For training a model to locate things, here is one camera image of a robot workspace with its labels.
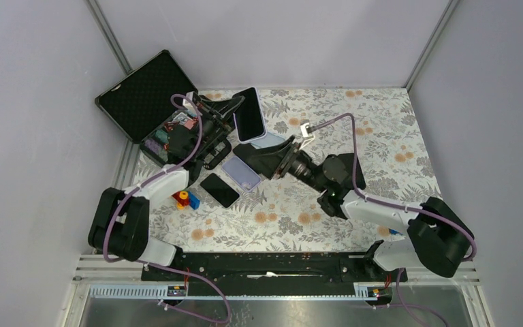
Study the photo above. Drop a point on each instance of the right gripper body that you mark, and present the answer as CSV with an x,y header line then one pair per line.
x,y
300,166

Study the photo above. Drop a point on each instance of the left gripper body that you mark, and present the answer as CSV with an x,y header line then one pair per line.
x,y
210,124

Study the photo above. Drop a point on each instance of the light blue phone case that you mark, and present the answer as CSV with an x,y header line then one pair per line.
x,y
268,140

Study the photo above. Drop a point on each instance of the lilac phone case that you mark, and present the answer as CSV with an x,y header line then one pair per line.
x,y
245,177

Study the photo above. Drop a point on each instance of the black phone from blue case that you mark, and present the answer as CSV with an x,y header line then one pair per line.
x,y
248,154

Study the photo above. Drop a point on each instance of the black phone without case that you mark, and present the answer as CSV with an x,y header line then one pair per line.
x,y
354,174

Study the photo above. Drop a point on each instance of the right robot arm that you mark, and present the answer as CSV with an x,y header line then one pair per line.
x,y
434,236

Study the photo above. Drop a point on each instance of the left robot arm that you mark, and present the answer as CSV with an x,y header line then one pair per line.
x,y
120,227

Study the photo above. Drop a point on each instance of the black poker chip case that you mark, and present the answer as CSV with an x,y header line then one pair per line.
x,y
141,106

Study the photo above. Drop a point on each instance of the floral table mat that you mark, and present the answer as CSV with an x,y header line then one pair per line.
x,y
283,214

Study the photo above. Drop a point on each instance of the red toy brick car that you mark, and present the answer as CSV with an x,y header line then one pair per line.
x,y
186,199

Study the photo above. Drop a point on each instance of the blue toy car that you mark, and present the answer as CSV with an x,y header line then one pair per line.
x,y
394,232

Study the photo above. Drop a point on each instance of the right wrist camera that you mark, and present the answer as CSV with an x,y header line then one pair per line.
x,y
307,135

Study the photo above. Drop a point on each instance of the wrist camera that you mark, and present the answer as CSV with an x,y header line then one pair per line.
x,y
307,135
190,105

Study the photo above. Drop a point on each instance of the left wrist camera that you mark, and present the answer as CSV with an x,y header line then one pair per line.
x,y
190,105

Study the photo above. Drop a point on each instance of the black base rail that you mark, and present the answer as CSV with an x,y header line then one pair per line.
x,y
275,273

